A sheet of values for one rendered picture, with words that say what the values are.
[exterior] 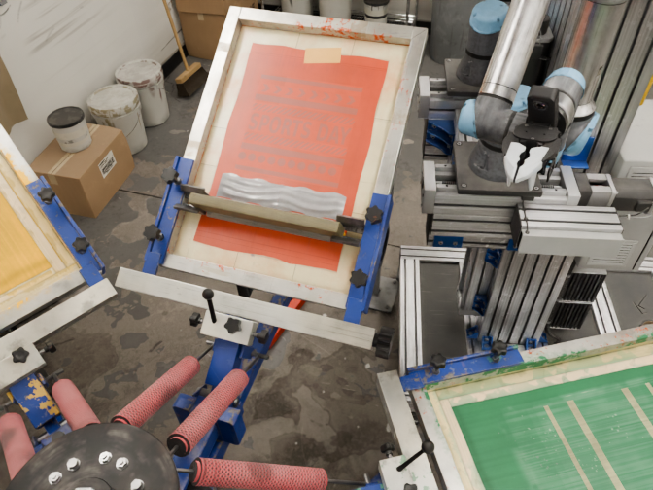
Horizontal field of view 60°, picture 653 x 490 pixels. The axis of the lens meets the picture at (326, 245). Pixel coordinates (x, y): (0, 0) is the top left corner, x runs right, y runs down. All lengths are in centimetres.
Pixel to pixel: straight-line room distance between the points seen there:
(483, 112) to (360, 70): 50
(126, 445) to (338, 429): 151
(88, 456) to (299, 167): 87
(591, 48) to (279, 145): 80
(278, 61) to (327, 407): 149
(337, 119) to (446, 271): 136
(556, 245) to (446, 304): 107
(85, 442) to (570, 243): 125
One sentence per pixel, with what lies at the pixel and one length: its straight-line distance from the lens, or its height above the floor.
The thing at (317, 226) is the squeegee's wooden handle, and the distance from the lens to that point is 138.
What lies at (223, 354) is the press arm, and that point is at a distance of 142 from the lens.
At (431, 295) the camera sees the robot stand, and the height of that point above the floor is 21.
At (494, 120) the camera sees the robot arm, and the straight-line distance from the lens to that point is 125.
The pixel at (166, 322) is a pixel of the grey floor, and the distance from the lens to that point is 293.
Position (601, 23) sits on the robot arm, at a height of 171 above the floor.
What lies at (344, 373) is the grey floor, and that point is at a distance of 263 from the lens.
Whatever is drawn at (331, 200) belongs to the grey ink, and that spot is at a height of 126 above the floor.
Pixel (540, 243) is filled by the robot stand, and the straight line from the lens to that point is 164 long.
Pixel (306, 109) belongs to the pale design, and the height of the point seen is 139.
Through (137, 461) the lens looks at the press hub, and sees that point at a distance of 109.
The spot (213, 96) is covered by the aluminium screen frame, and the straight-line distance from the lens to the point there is 168.
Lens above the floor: 225
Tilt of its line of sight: 46 degrees down
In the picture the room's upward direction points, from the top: 2 degrees counter-clockwise
